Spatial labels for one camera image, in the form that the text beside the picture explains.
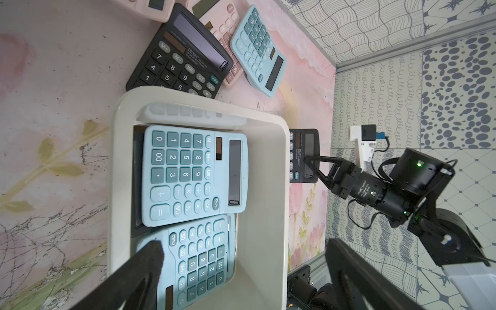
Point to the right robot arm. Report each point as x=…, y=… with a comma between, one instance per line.
x=474, y=281

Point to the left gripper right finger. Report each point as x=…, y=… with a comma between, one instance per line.
x=357, y=285

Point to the black calculator back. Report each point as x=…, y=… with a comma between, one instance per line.
x=303, y=143

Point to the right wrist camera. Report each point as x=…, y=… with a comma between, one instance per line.
x=365, y=138

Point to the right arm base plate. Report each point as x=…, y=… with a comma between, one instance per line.
x=304, y=292

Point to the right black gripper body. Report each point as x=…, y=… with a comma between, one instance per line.
x=405, y=191

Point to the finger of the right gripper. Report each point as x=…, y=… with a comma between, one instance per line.
x=326, y=168

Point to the white plastic storage box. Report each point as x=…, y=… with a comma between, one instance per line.
x=261, y=264

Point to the pink calculator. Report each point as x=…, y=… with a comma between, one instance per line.
x=156, y=10
x=222, y=19

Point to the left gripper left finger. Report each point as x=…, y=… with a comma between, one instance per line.
x=133, y=286

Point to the small black calculator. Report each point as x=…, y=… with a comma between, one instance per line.
x=183, y=55

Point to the small blue calculator back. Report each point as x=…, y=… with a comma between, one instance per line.
x=255, y=49

